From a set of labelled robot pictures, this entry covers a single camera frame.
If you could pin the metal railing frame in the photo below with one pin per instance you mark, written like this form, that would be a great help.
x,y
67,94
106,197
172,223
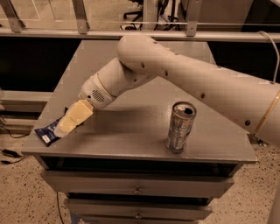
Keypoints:
x,y
69,19

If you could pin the black office chair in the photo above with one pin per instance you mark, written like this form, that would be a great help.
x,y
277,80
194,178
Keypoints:
x,y
138,13

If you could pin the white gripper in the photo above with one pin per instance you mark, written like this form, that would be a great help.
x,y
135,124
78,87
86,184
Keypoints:
x,y
93,91

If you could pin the grey drawer cabinet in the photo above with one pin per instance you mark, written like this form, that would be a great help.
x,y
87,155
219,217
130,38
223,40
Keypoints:
x,y
116,169

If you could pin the silver drink can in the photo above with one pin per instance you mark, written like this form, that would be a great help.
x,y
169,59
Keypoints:
x,y
183,114

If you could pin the blue rxbar blueberry wrapper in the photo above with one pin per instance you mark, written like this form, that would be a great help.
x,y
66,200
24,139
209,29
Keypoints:
x,y
46,134

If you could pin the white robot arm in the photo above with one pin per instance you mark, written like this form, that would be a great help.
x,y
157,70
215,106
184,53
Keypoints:
x,y
250,102

